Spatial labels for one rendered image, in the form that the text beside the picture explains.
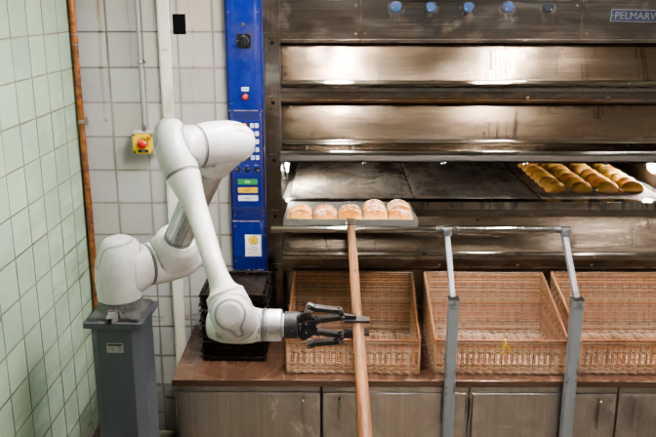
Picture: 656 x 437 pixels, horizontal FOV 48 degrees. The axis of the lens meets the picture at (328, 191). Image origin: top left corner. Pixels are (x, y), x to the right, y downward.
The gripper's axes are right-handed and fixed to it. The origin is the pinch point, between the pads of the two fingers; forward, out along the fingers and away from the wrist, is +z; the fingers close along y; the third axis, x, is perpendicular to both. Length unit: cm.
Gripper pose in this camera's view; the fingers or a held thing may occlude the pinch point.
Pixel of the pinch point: (356, 326)
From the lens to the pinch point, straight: 209.3
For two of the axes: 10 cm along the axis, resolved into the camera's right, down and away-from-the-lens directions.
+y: -0.1, 9.7, 2.5
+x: -0.1, 2.5, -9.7
